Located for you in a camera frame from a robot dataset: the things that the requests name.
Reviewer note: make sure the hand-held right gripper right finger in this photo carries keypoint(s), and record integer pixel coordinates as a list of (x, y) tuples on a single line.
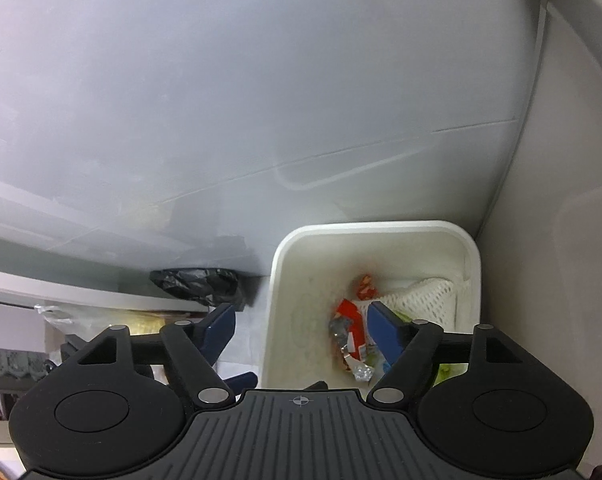
[(383, 330)]

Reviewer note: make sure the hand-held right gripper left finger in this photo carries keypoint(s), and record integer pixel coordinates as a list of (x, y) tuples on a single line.
[(221, 330)]

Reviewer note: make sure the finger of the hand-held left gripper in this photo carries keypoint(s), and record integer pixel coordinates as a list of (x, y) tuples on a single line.
[(316, 386), (243, 379)]

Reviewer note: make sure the red snack packet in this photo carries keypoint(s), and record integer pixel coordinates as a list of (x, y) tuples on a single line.
[(348, 330)]

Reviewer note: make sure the small red wrapper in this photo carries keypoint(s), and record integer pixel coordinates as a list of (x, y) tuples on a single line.
[(366, 286)]

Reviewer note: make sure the white foam fruit net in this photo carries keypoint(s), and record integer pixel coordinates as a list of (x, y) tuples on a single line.
[(426, 300)]

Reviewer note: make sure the green napa cabbage leaves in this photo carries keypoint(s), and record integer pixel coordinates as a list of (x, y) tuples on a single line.
[(448, 371)]

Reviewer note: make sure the white plastic bin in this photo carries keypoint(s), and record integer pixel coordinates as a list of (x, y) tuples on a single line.
[(306, 285)]

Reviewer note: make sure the clear plastic bag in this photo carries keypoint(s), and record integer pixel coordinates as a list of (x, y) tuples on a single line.
[(61, 315)]

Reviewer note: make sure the black plastic bag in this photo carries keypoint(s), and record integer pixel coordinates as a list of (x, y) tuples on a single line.
[(196, 284)]

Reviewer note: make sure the grey patterned cloth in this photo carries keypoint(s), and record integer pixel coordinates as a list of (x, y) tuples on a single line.
[(11, 362)]

